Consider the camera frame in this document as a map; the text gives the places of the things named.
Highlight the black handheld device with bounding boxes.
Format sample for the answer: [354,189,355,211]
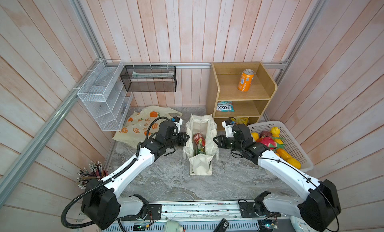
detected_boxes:
[214,219,230,232]

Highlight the cream canvas tote bag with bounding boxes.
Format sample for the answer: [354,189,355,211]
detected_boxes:
[183,114,219,176]

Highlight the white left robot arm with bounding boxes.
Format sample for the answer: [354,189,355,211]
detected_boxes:
[61,117,190,230]

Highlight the green snack bag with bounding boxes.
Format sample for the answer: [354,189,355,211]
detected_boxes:
[195,138,206,156]

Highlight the Fox's candy bag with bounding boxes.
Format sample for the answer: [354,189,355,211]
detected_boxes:
[217,101,235,112]

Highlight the orange soda can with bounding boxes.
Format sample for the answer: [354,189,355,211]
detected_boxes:
[238,69,255,92]

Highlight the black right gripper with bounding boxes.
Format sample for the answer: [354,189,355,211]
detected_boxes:
[212,134,243,153]

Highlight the red pen cup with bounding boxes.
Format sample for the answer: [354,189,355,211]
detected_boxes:
[77,162,108,189]

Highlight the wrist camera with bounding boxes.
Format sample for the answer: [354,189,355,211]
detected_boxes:
[222,119,236,138]
[171,117,183,134]

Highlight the white plastic basket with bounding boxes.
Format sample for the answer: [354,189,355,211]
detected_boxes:
[248,121,314,173]

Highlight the yellow lemon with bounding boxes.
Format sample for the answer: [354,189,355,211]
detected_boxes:
[270,127,281,137]

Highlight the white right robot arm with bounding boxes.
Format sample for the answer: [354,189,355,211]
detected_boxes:
[213,120,341,232]

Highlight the wooden three-tier shelf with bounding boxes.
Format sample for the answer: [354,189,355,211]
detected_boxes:
[206,62,278,131]

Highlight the white round object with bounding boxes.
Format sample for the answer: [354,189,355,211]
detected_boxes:
[164,221,185,232]

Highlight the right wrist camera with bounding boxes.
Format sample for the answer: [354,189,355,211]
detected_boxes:
[222,119,236,138]

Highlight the white analog clock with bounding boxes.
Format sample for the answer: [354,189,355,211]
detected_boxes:
[290,216,303,232]

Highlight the orange-print plastic grocery bag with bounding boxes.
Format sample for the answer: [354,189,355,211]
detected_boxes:
[113,105,183,148]

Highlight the white wire mesh rack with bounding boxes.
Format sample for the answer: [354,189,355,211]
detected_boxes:
[78,59,132,132]

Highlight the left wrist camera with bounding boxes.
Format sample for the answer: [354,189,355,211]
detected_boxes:
[171,117,183,134]

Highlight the yellow chips bag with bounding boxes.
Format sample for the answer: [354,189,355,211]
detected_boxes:
[236,117,249,126]

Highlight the red cola can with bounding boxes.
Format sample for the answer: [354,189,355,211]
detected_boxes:
[193,133,206,146]

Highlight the black mesh wall basket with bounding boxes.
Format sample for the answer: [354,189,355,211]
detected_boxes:
[120,65,177,92]

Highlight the orange round fruit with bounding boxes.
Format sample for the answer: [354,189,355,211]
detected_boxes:
[251,132,260,142]

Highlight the yellow toy mango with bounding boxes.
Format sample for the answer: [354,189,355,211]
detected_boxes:
[287,158,302,170]

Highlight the pink dragon fruit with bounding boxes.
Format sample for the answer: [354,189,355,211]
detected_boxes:
[257,137,285,150]

